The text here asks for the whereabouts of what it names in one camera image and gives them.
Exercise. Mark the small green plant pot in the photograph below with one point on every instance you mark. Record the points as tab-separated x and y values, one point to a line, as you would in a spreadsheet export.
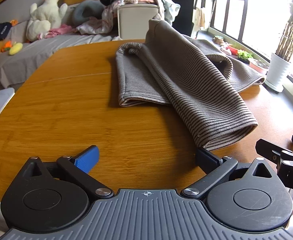
244	55

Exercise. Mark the yellow plush toy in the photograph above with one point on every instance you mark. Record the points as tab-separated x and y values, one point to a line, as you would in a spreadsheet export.
16	48

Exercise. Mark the small round pot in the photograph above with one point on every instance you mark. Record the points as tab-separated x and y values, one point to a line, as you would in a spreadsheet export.
218	39

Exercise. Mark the pink bowl planter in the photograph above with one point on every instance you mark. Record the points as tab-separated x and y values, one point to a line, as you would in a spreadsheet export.
258	66

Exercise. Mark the pink figurines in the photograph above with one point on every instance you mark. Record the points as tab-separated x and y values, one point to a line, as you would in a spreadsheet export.
226	48

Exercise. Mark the white plush duck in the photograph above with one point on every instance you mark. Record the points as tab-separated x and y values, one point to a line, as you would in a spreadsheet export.
46	12

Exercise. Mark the pink cloth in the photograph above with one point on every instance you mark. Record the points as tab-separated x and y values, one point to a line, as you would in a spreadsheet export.
59	31

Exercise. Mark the beige hanging cloth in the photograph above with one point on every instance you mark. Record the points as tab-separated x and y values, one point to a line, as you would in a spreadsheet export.
199	17

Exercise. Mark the beige sofa armrest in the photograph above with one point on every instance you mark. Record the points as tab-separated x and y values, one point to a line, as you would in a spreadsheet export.
136	21

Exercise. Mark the grey neck pillow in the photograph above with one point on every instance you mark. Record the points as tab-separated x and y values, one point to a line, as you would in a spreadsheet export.
82	11

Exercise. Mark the white plant pot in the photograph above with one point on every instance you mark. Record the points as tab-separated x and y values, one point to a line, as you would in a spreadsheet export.
277	71

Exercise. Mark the black window frame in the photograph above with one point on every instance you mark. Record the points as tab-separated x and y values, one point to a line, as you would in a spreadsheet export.
239	15

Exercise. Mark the black cap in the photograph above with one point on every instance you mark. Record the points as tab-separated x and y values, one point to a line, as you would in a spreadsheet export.
0	31

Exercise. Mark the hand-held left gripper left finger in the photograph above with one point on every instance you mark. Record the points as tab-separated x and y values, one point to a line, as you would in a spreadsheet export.
87	158

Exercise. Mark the red toy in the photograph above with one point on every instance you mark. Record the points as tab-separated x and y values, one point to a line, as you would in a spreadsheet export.
234	50

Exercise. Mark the grey striped sweater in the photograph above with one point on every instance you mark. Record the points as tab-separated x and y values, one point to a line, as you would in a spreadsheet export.
186	80

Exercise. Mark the orange plush toy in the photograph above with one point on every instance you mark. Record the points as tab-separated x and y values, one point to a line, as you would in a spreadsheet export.
6	45

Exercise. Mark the grey covered sofa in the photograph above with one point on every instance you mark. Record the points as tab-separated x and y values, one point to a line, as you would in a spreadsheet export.
36	52

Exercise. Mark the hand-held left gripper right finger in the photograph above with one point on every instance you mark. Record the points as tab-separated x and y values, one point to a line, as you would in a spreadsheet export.
206	158

